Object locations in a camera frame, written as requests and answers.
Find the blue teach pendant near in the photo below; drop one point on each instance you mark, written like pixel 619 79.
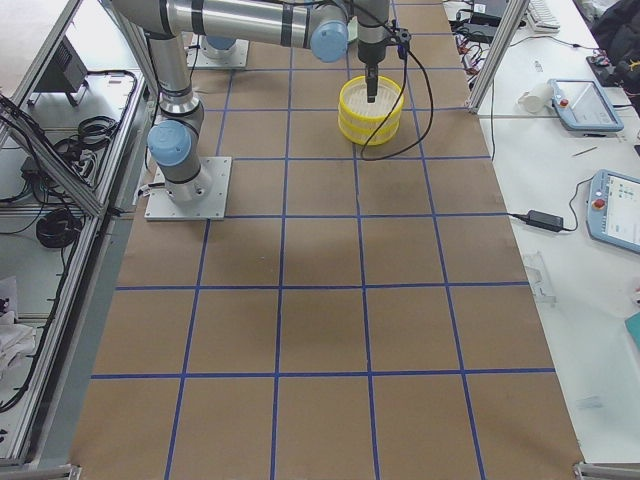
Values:
pixel 612 214

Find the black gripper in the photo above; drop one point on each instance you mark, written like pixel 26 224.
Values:
pixel 370 53

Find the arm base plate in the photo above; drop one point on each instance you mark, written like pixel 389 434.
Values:
pixel 203 56
pixel 203 198

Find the blue teach pendant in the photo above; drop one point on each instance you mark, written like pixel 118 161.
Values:
pixel 583 107
pixel 612 214

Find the black power adapter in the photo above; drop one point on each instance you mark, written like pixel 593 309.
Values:
pixel 545 221

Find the aluminium frame post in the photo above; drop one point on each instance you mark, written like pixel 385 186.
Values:
pixel 506 30

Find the white paper cup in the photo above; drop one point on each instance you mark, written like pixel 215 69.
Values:
pixel 536 99

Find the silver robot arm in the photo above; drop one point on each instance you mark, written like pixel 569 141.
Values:
pixel 217 26
pixel 216 47

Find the blue teach pendant far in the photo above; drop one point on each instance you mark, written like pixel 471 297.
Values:
pixel 583 107

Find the yellow steamer layer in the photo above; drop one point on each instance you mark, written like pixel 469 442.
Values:
pixel 355 108
pixel 371 135

